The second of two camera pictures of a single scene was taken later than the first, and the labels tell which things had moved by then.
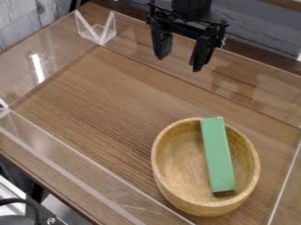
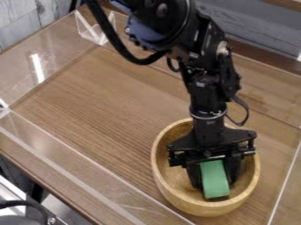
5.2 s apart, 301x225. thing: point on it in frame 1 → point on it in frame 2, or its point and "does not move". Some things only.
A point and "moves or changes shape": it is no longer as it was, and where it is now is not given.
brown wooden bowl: [180, 170] does not move
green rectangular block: [218, 155] moves or changes shape
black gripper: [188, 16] → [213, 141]
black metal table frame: [52, 211] does not move
